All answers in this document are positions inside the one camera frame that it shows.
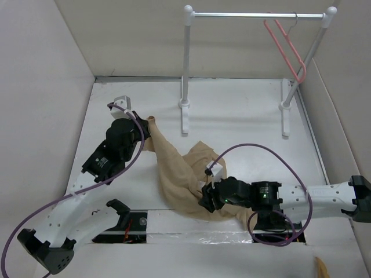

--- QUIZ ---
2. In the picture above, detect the tan object at edge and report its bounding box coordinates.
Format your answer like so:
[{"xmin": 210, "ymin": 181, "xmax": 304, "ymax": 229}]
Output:
[{"xmin": 315, "ymin": 257, "xmax": 330, "ymax": 278}]

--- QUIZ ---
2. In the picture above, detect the white metal clothes rack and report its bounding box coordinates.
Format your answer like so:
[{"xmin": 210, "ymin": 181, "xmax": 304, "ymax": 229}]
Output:
[{"xmin": 178, "ymin": 4, "xmax": 337, "ymax": 136}]

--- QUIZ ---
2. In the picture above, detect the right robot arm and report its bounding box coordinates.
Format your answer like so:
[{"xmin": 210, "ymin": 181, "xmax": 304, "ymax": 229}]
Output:
[{"xmin": 198, "ymin": 175, "xmax": 370, "ymax": 228}]

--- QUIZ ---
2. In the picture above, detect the pink clothes hanger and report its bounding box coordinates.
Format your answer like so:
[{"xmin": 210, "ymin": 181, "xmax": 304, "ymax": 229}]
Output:
[{"xmin": 263, "ymin": 11, "xmax": 307, "ymax": 83}]

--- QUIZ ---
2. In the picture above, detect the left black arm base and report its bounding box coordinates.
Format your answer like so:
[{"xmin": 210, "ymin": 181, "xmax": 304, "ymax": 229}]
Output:
[{"xmin": 92, "ymin": 199, "xmax": 148, "ymax": 244}]

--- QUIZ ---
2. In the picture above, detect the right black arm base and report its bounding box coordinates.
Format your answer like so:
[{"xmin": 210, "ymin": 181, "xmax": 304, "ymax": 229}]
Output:
[{"xmin": 246, "ymin": 212, "xmax": 306, "ymax": 244}]

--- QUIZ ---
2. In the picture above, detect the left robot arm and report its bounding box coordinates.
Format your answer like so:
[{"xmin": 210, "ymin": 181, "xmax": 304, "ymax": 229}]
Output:
[{"xmin": 17, "ymin": 111, "xmax": 150, "ymax": 275}]

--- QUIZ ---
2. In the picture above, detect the beige t shirt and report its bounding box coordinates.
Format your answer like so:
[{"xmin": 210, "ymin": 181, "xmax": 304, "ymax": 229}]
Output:
[{"xmin": 144, "ymin": 116, "xmax": 258, "ymax": 230}]

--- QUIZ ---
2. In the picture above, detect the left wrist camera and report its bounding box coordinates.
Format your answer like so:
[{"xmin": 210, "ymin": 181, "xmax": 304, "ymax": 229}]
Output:
[{"xmin": 110, "ymin": 96, "xmax": 131, "ymax": 119}]

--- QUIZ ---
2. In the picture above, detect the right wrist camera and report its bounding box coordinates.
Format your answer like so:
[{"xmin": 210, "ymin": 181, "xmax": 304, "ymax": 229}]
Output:
[{"xmin": 205, "ymin": 161, "xmax": 224, "ymax": 182}]

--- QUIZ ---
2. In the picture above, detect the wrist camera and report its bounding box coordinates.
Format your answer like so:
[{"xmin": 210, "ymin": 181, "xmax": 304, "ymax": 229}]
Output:
[
  {"xmin": 205, "ymin": 161, "xmax": 224, "ymax": 182},
  {"xmin": 110, "ymin": 96, "xmax": 131, "ymax": 119}
]

